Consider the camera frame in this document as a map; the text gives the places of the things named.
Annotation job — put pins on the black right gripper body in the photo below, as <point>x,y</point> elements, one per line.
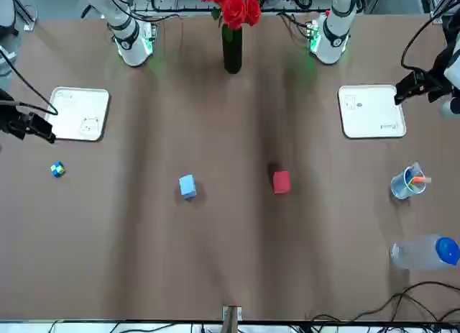
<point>14,117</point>

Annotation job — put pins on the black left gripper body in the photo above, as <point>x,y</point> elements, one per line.
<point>436,83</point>

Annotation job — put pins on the red foam block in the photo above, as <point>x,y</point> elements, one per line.
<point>281,182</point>

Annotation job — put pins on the blue foam block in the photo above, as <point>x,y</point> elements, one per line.
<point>187,186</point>

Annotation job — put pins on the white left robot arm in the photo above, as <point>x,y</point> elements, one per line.
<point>336,27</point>

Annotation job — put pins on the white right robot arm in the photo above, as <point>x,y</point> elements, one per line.
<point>127,34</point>

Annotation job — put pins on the white tray with bear print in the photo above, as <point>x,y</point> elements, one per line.
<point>79,113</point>

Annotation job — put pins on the small multicoloured puzzle cube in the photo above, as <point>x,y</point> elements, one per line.
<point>58,169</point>

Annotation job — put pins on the white tray with rabbit print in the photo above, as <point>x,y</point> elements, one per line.
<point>372,111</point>

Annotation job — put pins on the orange pen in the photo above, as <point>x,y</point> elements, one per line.
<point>421,180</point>

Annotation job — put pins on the clear plastic cup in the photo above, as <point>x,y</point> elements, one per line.
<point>404,187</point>

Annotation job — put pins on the clear bottle with blue cap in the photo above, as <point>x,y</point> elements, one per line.
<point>420,252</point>

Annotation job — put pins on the dark green vase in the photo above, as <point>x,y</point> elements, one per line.
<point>231,50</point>

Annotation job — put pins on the red rose bouquet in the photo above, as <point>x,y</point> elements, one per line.
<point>235,5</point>

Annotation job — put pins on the aluminium post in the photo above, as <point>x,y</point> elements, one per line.
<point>231,316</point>

